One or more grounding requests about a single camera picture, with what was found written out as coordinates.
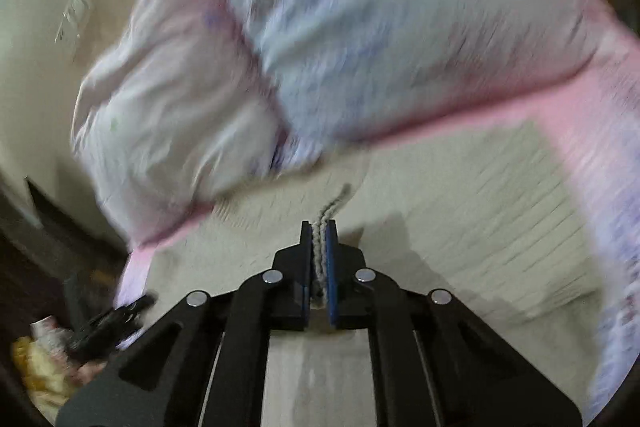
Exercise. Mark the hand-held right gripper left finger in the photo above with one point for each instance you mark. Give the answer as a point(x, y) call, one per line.
point(306, 257)

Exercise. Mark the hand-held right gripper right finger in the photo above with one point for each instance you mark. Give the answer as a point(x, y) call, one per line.
point(331, 267)

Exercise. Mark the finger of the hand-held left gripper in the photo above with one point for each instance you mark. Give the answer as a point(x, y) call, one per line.
point(107, 324)

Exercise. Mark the yellow crumpled cloth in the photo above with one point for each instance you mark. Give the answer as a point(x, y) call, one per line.
point(40, 372)

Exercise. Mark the dark wooden furniture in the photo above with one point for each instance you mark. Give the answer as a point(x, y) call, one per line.
point(55, 237)

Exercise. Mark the cream ribbed bed cover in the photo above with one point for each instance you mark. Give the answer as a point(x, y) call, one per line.
point(450, 212)

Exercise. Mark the white wall switch plate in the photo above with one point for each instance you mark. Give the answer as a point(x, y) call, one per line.
point(74, 21)

